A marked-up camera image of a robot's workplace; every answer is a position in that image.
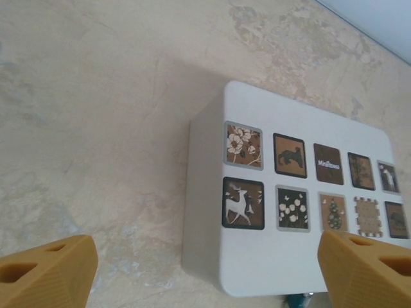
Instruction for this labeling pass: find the white tin box with pictures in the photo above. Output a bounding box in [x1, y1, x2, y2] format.
[181, 80, 411, 298]

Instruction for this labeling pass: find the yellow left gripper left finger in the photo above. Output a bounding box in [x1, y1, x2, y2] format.
[0, 234, 99, 308]

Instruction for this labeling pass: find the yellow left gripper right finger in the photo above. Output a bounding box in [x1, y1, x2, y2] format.
[317, 230, 411, 308]

